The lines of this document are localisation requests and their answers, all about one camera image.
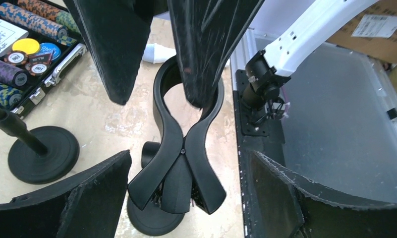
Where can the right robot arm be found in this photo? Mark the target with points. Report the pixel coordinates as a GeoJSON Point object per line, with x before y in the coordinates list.
{"type": "Point", "coordinates": [280, 59]}

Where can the yellow dealer chip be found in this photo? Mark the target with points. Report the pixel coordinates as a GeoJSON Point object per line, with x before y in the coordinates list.
{"type": "Point", "coordinates": [26, 45]}

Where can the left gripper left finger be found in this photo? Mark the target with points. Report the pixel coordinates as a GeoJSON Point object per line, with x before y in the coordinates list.
{"type": "Point", "coordinates": [85, 205]}

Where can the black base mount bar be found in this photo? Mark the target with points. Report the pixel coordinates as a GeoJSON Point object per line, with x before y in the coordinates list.
{"type": "Point", "coordinates": [253, 224]}

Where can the purple poker chip roll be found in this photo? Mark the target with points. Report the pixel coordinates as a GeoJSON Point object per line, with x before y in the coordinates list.
{"type": "Point", "coordinates": [12, 75]}

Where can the black poker chip case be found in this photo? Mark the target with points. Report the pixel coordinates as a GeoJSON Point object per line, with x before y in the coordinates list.
{"type": "Point", "coordinates": [60, 48]}

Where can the white microphone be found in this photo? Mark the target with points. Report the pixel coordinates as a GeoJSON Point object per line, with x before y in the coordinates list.
{"type": "Point", "coordinates": [155, 53]}

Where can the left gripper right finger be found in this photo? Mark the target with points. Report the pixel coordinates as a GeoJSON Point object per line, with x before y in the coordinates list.
{"type": "Point", "coordinates": [293, 206]}

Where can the white mic clamp stand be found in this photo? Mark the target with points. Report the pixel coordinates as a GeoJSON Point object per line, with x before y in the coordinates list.
{"type": "Point", "coordinates": [175, 171]}

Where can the orange mic round stand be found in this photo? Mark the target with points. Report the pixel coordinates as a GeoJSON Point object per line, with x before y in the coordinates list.
{"type": "Point", "coordinates": [41, 155]}

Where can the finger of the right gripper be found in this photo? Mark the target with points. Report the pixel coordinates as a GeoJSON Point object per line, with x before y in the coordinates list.
{"type": "Point", "coordinates": [115, 33]}
{"type": "Point", "coordinates": [206, 32]}

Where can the white playing card box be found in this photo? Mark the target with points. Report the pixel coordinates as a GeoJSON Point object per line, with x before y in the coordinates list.
{"type": "Point", "coordinates": [9, 34]}

